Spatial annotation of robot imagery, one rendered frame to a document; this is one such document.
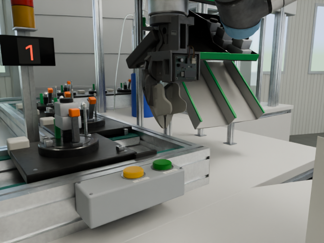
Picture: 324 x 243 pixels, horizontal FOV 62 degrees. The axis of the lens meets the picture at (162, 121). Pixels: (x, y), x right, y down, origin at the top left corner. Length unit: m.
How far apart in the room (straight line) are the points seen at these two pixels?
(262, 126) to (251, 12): 1.62
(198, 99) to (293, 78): 4.27
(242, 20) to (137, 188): 0.37
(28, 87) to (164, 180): 0.45
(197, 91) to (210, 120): 0.12
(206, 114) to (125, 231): 0.45
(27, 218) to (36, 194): 0.04
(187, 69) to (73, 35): 3.32
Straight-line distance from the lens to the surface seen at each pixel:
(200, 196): 0.68
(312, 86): 5.37
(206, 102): 0.88
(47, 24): 3.81
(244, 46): 0.95
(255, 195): 0.72
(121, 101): 2.08
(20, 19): 0.76
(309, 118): 5.45
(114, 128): 0.90
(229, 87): 1.02
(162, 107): 0.52
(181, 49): 0.49
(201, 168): 0.71
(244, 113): 0.97
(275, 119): 2.27
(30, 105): 0.80
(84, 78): 3.76
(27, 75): 0.80
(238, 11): 0.56
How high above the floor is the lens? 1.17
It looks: 11 degrees down
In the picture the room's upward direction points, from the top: straight up
